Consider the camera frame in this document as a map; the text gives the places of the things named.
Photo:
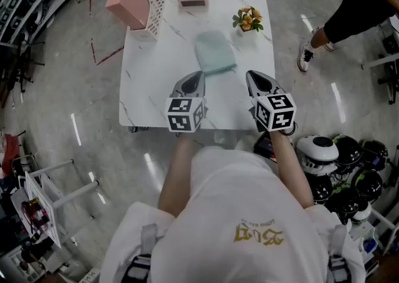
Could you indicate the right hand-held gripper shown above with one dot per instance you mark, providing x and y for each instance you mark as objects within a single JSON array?
[{"x": 275, "y": 110}]

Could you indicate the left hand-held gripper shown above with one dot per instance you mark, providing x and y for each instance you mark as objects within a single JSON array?
[{"x": 184, "y": 110}]

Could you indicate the light teal fabric pouch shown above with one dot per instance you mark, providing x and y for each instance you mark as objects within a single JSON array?
[{"x": 215, "y": 52}]

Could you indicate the person's right forearm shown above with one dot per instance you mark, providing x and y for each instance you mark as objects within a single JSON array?
[{"x": 291, "y": 169}]

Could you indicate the person's left forearm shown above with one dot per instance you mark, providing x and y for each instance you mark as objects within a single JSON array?
[{"x": 177, "y": 175}]

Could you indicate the black box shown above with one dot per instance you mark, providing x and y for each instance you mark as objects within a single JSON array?
[{"x": 265, "y": 147}]

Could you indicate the white helmet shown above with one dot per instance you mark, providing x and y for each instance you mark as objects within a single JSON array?
[{"x": 318, "y": 151}]

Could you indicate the potted orange flowers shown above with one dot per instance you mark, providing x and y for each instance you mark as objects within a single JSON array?
[{"x": 247, "y": 20}]

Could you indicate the person's white t-shirt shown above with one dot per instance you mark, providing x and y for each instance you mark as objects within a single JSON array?
[{"x": 237, "y": 207}]

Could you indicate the pile of black helmets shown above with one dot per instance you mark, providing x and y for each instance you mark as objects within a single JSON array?
[{"x": 358, "y": 179}]

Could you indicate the small pink box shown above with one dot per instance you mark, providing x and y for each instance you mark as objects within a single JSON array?
[{"x": 192, "y": 0}]

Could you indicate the white side table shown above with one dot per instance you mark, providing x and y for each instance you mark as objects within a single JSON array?
[{"x": 46, "y": 194}]

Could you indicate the black chair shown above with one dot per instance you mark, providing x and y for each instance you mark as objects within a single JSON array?
[{"x": 15, "y": 66}]

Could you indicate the red tool clutter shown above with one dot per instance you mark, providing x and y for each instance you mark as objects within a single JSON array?
[{"x": 34, "y": 213}]

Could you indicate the white desk frame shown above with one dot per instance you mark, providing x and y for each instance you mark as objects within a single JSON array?
[{"x": 385, "y": 60}]

